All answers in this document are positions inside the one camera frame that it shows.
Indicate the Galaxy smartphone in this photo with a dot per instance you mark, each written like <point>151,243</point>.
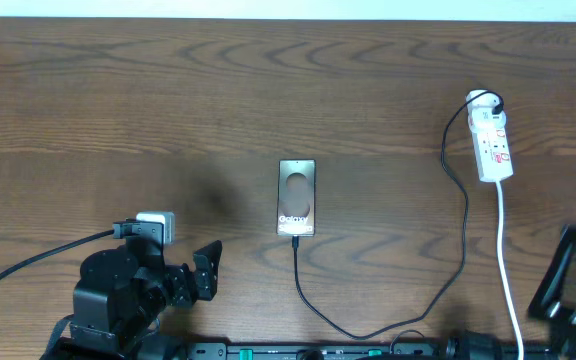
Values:
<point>296,199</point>

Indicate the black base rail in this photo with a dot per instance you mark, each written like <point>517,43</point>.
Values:
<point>221,351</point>

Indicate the white power strip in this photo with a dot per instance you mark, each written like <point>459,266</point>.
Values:
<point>492,153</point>

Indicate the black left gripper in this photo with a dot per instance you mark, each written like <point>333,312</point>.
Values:
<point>206,277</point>

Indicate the white USB charger plug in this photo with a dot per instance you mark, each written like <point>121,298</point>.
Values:
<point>482,119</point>

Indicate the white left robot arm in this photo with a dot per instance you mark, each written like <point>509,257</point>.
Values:
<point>122,292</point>

